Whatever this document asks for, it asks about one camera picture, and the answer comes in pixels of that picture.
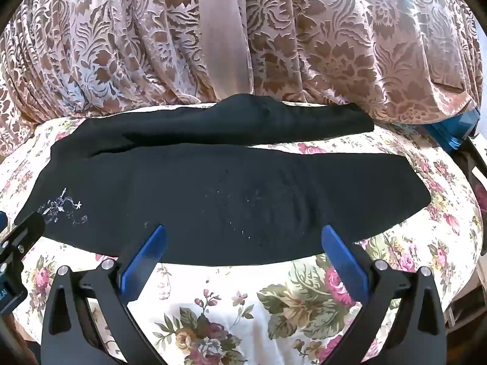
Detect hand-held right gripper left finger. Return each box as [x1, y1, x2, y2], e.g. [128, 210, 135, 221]
[41, 224, 168, 365]

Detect black pants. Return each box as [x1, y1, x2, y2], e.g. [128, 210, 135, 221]
[33, 93, 432, 267]

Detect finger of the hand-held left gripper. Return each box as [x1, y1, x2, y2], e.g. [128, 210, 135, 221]
[0, 212, 46, 274]

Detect blue box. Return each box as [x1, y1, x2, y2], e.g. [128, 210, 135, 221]
[422, 106, 481, 152]

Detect floral bed sheet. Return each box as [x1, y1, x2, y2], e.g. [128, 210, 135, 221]
[0, 101, 484, 365]

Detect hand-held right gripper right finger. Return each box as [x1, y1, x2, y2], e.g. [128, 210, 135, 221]
[321, 224, 447, 365]

